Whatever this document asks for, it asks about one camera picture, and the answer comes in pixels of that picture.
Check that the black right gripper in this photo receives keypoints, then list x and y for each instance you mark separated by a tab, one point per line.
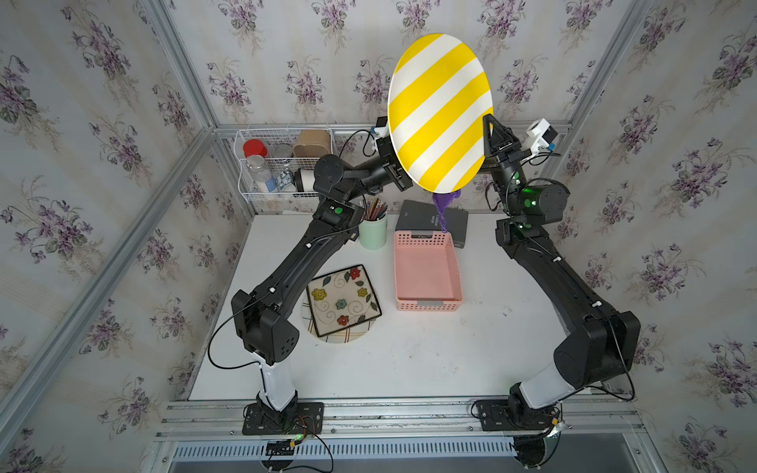
508	161

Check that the round yellow striped plate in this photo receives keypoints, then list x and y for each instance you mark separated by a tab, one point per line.
438	97

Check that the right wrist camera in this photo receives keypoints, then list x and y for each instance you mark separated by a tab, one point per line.
540	137

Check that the purple microfiber cloth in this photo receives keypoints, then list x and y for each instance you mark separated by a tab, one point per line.
442	202

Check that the coloured pencils bundle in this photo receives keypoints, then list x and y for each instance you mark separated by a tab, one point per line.
376	210

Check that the white cylindrical cup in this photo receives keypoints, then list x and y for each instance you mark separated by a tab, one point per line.
304	180

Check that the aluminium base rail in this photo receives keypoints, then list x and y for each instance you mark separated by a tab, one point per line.
391	428

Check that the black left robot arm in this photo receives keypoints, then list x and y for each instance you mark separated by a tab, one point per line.
261	317

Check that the round plaid-striped white plate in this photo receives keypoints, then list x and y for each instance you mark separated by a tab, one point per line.
347	335

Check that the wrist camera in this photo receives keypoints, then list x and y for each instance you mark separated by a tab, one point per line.
540	137
380	130

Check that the dark grey notebook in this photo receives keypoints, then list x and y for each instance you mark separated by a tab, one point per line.
423	218

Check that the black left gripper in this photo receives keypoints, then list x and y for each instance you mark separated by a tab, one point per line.
393	164

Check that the mint green pencil cup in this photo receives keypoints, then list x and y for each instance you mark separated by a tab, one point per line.
373	234

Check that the pink perforated plastic basket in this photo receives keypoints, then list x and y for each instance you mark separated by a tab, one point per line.
426	272

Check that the square floral black-rimmed plate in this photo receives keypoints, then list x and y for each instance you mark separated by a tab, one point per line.
341	299

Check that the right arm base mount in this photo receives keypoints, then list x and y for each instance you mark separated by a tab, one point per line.
513	415

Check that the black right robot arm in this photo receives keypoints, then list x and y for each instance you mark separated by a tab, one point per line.
601	342

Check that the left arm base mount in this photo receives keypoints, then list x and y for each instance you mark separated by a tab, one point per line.
284	418

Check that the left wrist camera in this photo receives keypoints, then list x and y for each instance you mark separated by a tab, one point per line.
380	130

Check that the clear plastic bottle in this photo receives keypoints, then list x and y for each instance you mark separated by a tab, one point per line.
261	174

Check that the white wire wall basket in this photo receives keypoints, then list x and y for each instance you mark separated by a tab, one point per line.
279	142

